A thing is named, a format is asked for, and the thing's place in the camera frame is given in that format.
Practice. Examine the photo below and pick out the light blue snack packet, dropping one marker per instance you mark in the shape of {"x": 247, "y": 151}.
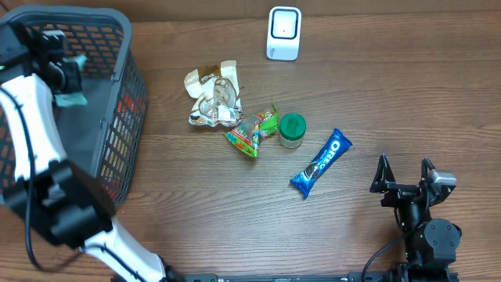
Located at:
{"x": 75, "y": 98}

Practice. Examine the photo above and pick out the beige brown snack pouch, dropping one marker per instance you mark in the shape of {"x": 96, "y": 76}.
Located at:
{"x": 217, "y": 93}

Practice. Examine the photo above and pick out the white barcode scanner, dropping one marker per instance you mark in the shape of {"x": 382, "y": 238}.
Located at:
{"x": 284, "y": 33}

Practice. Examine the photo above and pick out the green lid small jar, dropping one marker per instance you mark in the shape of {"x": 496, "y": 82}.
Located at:
{"x": 292, "y": 128}

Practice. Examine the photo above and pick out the green colourful candy bag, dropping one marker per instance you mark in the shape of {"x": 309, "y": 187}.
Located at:
{"x": 249, "y": 133}

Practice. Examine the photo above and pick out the grey plastic shopping basket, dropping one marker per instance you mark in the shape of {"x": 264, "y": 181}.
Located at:
{"x": 102, "y": 137}

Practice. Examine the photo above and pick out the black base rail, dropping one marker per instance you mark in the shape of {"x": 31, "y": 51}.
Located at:
{"x": 313, "y": 277}

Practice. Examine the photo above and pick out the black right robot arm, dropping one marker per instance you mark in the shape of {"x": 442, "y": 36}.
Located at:
{"x": 429, "y": 244}

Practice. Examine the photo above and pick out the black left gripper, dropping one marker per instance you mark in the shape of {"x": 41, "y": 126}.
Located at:
{"x": 72, "y": 81}

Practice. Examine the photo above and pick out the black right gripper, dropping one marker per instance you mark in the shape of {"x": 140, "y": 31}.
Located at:
{"x": 398, "y": 192}

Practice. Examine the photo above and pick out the blue Oreo cookie pack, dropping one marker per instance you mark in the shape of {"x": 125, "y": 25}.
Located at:
{"x": 334, "y": 148}

